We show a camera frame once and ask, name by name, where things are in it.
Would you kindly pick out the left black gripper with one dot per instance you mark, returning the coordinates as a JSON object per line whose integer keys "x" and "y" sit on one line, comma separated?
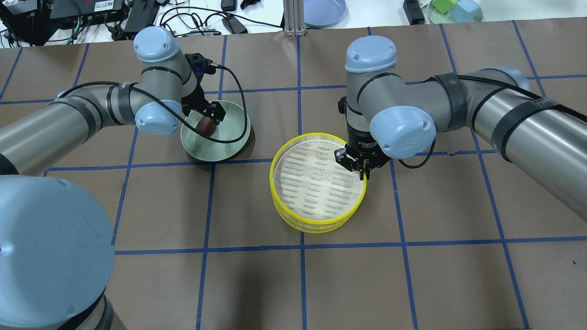
{"x": 196, "y": 97}

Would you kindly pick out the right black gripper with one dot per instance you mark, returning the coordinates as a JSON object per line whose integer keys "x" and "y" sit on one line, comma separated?
{"x": 361, "y": 139}

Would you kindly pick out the brown steamed bun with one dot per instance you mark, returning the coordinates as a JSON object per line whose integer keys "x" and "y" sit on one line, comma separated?
{"x": 206, "y": 126}

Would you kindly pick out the yellow steamer layer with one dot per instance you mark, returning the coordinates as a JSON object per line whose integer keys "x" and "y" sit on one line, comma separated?
{"x": 313, "y": 226}
{"x": 305, "y": 177}

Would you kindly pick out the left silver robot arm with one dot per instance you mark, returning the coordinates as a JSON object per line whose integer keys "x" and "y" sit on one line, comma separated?
{"x": 57, "y": 254}

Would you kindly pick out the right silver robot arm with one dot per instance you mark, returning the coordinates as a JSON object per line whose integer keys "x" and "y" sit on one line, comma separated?
{"x": 389, "y": 119}

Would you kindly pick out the light green plate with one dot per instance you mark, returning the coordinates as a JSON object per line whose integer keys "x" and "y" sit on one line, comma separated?
{"x": 230, "y": 128}

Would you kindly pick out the small black power brick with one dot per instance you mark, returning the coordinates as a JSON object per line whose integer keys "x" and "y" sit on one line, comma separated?
{"x": 233, "y": 25}

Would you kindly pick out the blue plate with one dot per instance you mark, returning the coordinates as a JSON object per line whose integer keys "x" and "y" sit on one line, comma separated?
{"x": 323, "y": 13}

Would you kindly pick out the green bowl with blocks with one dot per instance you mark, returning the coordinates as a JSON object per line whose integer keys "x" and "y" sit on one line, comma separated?
{"x": 438, "y": 18}

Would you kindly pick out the green foam block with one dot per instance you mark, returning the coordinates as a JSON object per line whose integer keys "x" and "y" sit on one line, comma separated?
{"x": 443, "y": 6}

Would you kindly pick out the blue foam block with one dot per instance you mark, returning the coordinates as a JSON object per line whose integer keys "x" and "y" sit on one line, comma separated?
{"x": 465, "y": 11}

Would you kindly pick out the aluminium frame post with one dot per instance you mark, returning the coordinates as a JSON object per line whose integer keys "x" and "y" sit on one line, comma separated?
{"x": 293, "y": 18}

